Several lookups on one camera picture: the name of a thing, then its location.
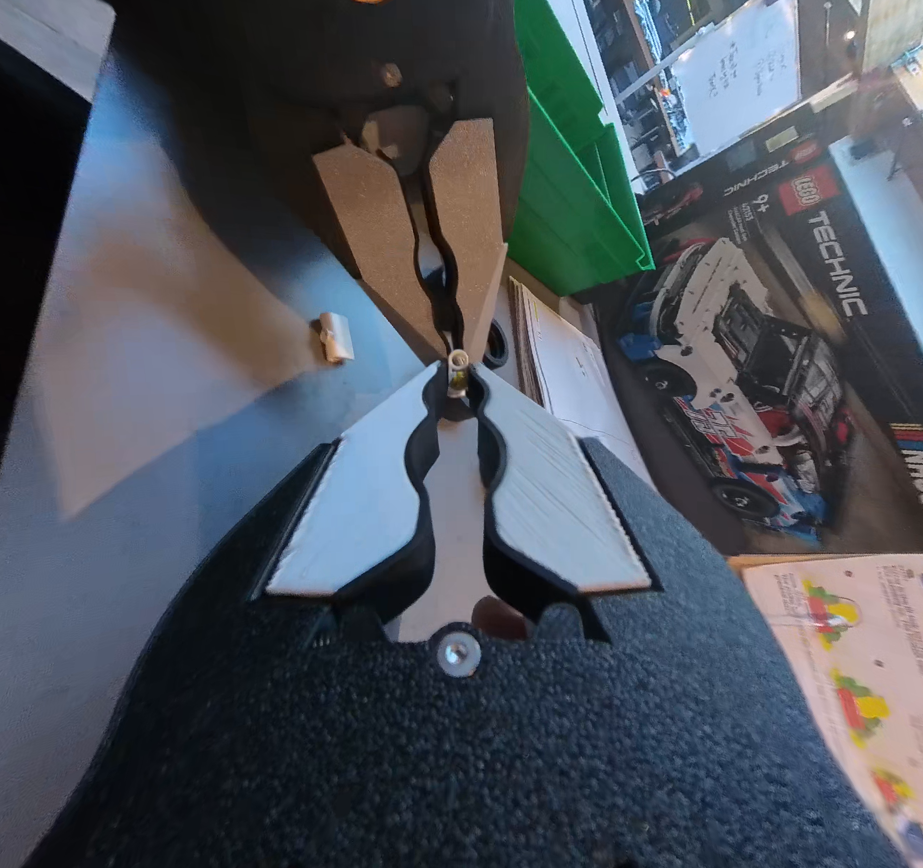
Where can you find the dark cardboard box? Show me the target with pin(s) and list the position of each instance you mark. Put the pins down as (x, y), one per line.
(829, 348)

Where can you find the grey desk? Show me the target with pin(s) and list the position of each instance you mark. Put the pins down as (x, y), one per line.
(180, 305)

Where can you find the white topped wooden table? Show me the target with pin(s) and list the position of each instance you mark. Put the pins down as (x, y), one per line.
(584, 17)

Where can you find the white paper sheet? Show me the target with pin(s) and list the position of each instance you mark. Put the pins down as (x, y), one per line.
(851, 666)

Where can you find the white whiteboard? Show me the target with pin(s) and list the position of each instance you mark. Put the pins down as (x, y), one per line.
(743, 67)

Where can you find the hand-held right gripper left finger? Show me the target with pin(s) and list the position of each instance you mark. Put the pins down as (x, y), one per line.
(346, 522)

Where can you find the black toy tyre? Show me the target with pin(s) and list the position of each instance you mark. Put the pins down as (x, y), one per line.
(497, 356)

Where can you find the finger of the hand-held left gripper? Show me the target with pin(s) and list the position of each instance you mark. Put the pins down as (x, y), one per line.
(472, 197)
(368, 211)

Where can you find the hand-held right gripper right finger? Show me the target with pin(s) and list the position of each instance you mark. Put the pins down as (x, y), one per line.
(570, 514)

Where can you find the green box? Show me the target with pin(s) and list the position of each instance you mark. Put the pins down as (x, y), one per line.
(570, 183)

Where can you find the wooden board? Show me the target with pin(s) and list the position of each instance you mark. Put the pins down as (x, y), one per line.
(779, 559)

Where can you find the white brick connector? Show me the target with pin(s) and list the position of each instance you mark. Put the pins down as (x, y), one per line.
(458, 361)
(337, 338)

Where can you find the white instruction booklet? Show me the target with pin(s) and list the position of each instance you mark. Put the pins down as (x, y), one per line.
(570, 370)

